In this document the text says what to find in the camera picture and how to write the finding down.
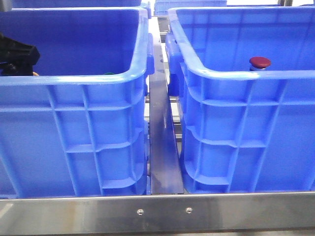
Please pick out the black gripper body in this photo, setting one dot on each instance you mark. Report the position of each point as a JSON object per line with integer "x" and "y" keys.
{"x": 16, "y": 58}

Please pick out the red mushroom push button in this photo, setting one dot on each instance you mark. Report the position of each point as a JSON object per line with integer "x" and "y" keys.
{"x": 259, "y": 63}

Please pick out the blue bin rear left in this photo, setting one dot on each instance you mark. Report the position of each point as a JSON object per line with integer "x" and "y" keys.
{"x": 80, "y": 3}

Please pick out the blue plastic bin left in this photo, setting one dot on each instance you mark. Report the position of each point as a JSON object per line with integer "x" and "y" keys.
{"x": 73, "y": 131}

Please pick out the blue plastic bin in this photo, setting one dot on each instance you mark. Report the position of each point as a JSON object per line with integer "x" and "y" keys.
{"x": 73, "y": 131}
{"x": 245, "y": 131}

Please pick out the blue bin rear right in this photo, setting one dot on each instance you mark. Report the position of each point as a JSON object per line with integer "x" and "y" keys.
{"x": 162, "y": 6}

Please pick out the blue plastic bin right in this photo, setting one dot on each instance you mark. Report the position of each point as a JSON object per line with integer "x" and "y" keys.
{"x": 245, "y": 131}

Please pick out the stainless steel front rail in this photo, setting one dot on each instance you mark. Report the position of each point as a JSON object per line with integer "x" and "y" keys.
{"x": 158, "y": 214}

